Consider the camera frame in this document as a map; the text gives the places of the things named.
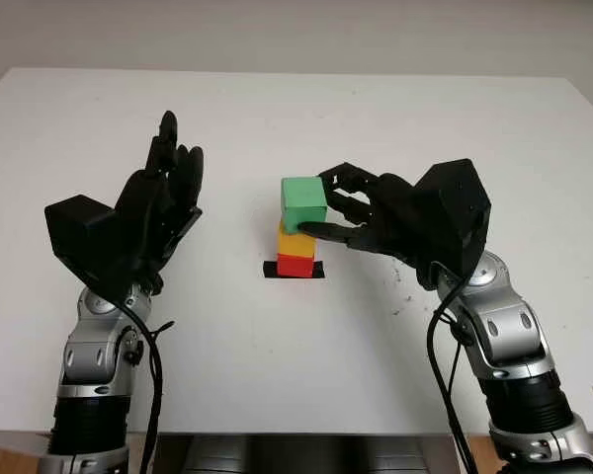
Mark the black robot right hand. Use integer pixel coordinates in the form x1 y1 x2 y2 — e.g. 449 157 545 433
298 161 447 291

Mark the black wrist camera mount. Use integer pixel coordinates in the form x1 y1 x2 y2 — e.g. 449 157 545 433
412 158 492 278
43 195 130 298

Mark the black tape strip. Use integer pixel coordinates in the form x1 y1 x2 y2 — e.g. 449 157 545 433
262 261 326 281

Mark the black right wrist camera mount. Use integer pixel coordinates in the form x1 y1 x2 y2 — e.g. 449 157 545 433
412 158 492 278

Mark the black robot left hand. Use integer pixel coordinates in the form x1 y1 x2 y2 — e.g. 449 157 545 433
111 110 205 296

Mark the yellow cube block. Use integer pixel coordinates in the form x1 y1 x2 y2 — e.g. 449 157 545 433
276 220 318 260

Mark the red cube block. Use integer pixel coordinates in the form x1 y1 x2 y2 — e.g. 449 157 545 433
276 253 313 278

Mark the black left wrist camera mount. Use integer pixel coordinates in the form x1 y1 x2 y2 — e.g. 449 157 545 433
43 195 130 298

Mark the dark robot torso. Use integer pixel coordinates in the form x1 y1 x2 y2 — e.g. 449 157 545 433
155 434 475 474

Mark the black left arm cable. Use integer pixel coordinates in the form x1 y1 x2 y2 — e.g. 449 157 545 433
112 294 177 474

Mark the green cube block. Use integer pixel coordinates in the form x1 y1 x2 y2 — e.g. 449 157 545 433
280 176 328 235

